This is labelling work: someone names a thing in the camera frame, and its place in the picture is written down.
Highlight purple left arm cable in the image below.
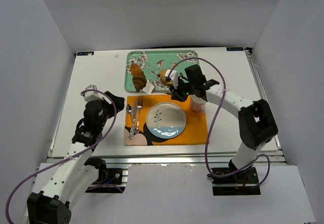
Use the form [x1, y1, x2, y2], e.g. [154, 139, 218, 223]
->
[5, 89, 118, 223]

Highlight silver spoon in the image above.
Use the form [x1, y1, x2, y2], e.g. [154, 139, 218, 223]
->
[126, 104, 135, 140]

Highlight dark brown croissant bread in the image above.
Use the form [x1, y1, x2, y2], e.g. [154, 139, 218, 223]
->
[132, 71, 147, 92]

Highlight blue table label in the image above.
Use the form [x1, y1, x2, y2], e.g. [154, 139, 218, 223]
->
[226, 47, 244, 52]
[76, 51, 94, 56]

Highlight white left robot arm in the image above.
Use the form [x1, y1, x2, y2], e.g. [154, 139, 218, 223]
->
[27, 88, 125, 223]

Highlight silver fork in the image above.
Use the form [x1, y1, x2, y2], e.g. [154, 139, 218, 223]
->
[136, 97, 143, 129]

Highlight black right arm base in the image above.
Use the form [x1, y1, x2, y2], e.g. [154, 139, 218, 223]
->
[207, 167, 261, 196]

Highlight green floral serving tray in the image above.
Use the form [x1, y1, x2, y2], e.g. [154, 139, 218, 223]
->
[124, 50, 199, 93]

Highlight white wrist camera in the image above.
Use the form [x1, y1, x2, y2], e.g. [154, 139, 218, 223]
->
[166, 69, 179, 87]
[81, 85, 105, 102]

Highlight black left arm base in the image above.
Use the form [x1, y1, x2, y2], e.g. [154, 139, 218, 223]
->
[84, 157, 126, 194]

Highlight silver spatula wooden handle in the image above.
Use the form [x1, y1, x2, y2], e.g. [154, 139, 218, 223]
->
[142, 83, 171, 95]

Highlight pink white mug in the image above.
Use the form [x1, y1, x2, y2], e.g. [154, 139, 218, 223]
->
[190, 95, 206, 113]

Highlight silver table knife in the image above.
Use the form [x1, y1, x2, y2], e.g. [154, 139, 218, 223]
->
[132, 100, 138, 128]

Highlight blue beige ceramic plate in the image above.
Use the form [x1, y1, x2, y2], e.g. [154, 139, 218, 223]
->
[146, 102, 186, 139]

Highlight stacked round bread buns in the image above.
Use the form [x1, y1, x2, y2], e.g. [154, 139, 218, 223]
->
[157, 68, 173, 87]

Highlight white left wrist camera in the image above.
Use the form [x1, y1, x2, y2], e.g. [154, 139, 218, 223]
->
[81, 85, 105, 102]

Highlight left blue table label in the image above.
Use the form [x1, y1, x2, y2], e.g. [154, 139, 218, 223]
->
[76, 51, 94, 56]

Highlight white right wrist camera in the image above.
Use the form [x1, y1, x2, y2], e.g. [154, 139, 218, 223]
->
[166, 69, 179, 87]

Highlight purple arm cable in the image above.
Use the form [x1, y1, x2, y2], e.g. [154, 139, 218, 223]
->
[166, 57, 271, 190]
[5, 89, 118, 223]

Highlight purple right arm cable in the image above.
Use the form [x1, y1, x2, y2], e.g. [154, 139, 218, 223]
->
[166, 57, 271, 190]

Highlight right blue table label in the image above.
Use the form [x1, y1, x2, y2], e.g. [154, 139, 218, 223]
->
[226, 47, 244, 52]

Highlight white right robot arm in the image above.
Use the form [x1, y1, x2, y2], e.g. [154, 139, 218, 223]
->
[165, 65, 278, 176]

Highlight golden croissant bread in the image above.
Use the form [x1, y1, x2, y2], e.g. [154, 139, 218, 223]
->
[130, 63, 143, 76]

